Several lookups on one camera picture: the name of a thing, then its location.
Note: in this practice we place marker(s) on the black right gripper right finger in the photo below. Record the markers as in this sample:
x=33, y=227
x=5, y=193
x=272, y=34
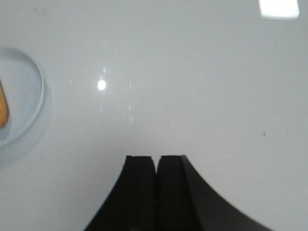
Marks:
x=186, y=202

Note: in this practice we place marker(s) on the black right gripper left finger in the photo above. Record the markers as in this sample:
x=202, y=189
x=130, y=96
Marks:
x=131, y=204

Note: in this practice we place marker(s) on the orange toy corn cob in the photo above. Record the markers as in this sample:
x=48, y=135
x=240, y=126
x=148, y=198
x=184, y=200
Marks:
x=4, y=109

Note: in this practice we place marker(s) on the light blue round plate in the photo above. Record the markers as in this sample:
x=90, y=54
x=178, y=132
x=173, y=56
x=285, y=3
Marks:
x=23, y=87

